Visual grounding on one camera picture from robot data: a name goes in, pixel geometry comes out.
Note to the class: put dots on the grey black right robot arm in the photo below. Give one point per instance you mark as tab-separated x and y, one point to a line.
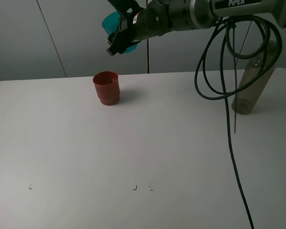
188	15

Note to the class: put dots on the smoky translucent water bottle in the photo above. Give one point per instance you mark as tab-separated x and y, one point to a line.
245	100

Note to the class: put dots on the red plastic cup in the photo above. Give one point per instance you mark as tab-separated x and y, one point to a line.
107	87

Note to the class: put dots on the teal translucent plastic cup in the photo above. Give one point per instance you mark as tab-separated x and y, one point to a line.
111	24

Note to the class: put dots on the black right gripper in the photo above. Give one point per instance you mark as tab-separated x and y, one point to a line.
142	24

